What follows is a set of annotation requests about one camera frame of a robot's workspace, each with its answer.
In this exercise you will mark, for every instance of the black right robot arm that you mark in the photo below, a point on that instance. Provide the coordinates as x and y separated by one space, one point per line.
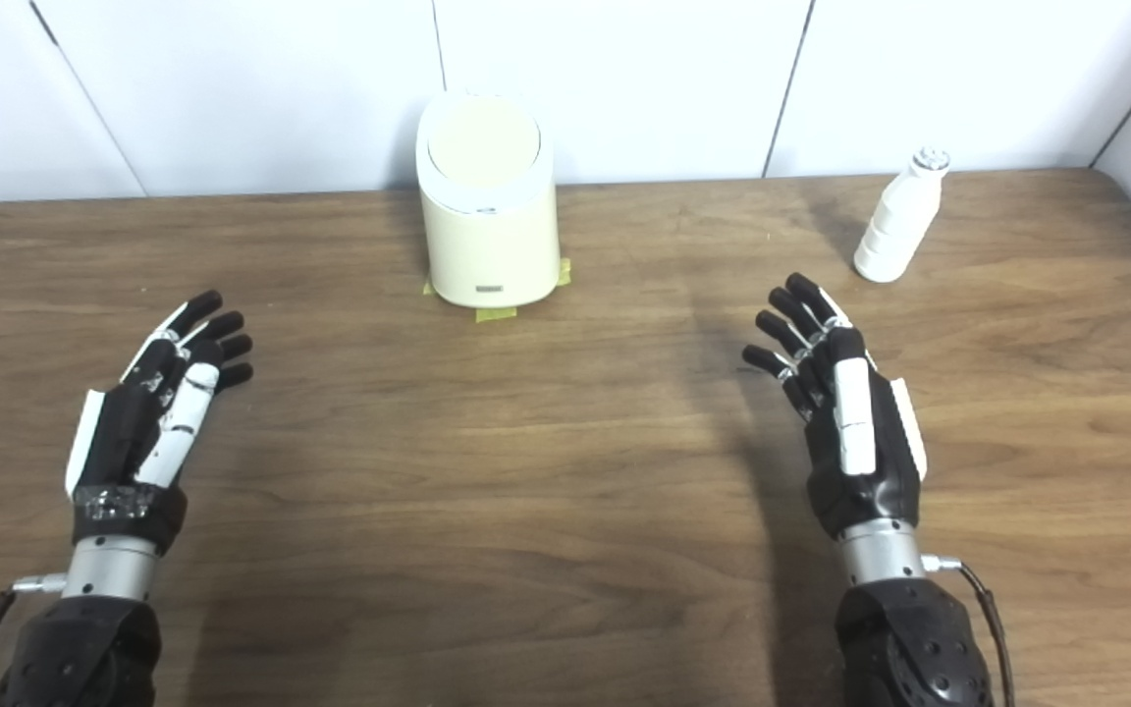
904 648

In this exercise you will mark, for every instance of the cream-colored plastic bin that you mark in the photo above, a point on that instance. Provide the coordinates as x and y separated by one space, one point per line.
492 245

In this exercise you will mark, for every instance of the small white plastic bottle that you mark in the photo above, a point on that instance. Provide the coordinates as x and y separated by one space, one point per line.
897 221

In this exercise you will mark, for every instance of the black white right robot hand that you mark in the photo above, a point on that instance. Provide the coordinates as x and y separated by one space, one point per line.
885 452

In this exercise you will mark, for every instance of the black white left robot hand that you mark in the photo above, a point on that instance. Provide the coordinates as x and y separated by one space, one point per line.
119 432

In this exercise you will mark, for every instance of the cream round bin lid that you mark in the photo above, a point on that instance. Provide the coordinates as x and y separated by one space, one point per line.
483 145

